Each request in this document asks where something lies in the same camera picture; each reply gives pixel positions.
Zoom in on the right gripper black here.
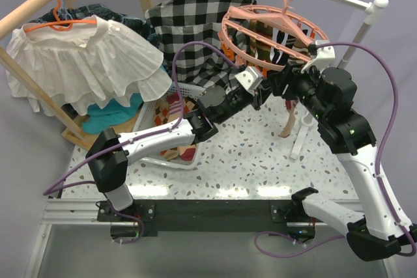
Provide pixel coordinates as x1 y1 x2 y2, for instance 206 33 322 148
267 60 328 121

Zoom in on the pink round clip hanger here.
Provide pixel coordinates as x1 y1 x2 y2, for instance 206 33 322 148
218 0 329 77

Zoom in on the argyle orange brown sock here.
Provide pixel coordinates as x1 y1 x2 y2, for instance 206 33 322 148
152 100 170 126

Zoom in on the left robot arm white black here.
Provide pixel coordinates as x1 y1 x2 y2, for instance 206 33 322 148
86 77 271 221

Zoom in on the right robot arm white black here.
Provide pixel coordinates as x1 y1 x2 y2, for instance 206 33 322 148
266 64 416 262

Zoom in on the light blue hanger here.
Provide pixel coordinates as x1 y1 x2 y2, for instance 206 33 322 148
40 0 75 23

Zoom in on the orange clothes hanger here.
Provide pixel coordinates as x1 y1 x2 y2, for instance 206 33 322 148
23 0 97 33

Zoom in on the navy white striped sock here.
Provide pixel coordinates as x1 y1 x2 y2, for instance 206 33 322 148
270 29 291 64

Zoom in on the brown white striped sock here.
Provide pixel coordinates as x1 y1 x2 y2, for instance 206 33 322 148
286 37 310 57

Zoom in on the olive striped hanging sock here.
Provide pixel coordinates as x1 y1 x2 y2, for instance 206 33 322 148
250 21 273 63

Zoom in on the black white checked shirt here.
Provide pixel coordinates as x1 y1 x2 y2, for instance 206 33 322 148
145 0 257 88

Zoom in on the white laundry basket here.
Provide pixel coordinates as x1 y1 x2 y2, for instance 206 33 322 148
133 83 204 170

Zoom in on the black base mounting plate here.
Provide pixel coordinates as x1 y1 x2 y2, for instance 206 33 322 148
96 199 316 239

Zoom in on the teal cloth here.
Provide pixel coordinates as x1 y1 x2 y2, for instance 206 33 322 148
82 93 143 135

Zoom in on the white ruffled blouse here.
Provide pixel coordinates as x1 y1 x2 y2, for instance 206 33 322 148
7 16 172 115

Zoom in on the dark patterned garment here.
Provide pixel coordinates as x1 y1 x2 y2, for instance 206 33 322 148
31 3 152 48

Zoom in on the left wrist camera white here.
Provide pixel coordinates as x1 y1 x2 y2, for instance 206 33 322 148
235 66 264 94

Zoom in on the white rack foot bracket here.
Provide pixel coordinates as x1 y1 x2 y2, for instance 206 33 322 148
290 112 313 160

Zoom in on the metal clothes rail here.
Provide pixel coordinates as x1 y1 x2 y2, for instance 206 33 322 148
220 0 389 70

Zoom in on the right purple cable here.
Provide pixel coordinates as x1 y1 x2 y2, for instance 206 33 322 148
253 42 417 257

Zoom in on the wooden clothes rail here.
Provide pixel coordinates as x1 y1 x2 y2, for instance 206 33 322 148
1 0 52 40

